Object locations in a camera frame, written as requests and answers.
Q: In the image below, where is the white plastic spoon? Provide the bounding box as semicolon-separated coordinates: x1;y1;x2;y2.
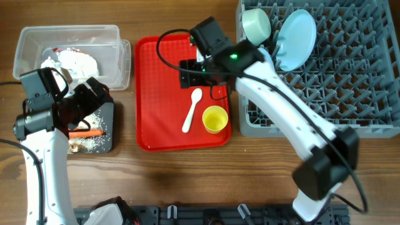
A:
182;88;203;133

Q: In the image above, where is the orange carrot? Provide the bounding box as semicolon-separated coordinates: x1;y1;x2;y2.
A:
69;129;104;139

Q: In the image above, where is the brown food scrap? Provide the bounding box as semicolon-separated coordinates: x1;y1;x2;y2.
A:
68;143;81;154

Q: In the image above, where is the white rice pile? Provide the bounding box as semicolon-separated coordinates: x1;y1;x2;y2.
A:
69;113;106;153

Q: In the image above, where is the white napkin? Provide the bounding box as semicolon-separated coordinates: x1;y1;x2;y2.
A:
40;50;99;80

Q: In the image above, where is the yellow plastic cup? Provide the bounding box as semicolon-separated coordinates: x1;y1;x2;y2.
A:
202;106;229;134

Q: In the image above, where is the red chili wrapper scrap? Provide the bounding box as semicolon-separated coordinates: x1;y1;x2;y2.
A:
52;47;80;53

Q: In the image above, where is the mint green bowl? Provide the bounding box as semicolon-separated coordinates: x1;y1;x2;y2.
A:
242;8;271;46

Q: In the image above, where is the light blue plate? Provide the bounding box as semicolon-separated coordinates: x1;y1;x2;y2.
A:
276;9;316;71

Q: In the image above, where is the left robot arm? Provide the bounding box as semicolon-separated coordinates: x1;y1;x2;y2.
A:
14;67;113;224

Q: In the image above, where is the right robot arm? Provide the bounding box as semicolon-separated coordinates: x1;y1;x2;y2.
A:
178;17;360;222

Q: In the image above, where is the grey dishwasher rack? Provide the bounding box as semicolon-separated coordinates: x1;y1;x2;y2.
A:
236;0;399;138

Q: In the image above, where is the black plastic tray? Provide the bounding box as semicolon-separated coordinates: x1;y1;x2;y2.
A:
77;102;114;154

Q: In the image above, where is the red serving tray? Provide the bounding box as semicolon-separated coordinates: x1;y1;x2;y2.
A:
134;36;232;152

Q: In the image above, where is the clear plastic bin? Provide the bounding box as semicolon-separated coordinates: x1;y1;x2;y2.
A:
13;24;131;91

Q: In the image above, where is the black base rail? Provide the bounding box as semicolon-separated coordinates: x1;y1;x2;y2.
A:
74;204;351;225

